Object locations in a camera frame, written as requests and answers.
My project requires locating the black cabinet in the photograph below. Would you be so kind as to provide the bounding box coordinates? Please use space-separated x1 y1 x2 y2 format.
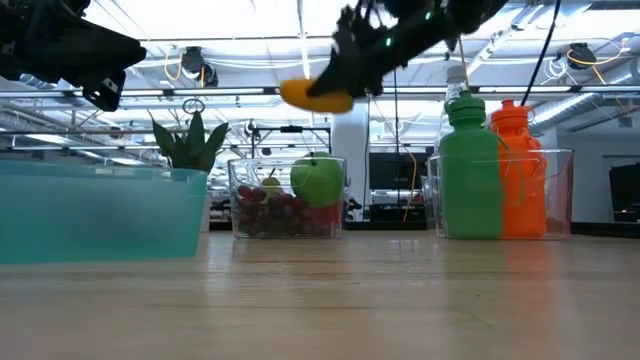
608 162 640 224

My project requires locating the small potted green plant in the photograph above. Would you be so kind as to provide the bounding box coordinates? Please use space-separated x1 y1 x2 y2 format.
148 110 231 234

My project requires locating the red grape bunch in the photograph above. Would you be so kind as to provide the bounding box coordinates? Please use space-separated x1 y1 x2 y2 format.
235 184 321 237

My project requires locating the clear plastic bin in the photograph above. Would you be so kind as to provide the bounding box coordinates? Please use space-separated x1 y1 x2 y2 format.
227 156 348 240
424 148 575 242

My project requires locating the yellow cable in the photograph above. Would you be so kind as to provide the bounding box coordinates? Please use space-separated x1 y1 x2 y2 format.
457 37 472 91

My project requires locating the black cord reel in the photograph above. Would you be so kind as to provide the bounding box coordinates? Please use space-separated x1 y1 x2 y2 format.
179 45 220 89
567 42 599 71

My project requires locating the teal plastic bin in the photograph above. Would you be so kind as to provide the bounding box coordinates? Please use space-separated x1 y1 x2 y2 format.
0 158 210 265

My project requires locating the green plastic squeeze bottle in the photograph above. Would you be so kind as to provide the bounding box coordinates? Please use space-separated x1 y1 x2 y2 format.
438 89 504 240

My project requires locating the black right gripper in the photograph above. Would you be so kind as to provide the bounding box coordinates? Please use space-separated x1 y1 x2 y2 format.
307 0 461 99

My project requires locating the black metal rack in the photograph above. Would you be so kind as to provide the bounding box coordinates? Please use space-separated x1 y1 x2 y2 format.
249 124 333 160

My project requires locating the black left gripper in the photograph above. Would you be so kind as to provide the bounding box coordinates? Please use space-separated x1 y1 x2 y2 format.
0 0 148 112

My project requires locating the orange plastic squeeze bottle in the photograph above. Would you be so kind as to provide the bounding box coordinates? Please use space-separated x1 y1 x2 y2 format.
489 98 549 240

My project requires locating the black monitor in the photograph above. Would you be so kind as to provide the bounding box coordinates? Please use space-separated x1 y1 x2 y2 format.
368 152 430 191

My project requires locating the clear bottle with white cap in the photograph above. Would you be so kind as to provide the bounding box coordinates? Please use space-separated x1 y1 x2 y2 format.
442 64 470 99

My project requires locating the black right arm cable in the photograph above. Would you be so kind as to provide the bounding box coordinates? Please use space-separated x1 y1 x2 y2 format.
519 0 562 107

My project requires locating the yellow orange mango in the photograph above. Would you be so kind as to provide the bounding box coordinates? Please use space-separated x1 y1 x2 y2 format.
278 77 355 115

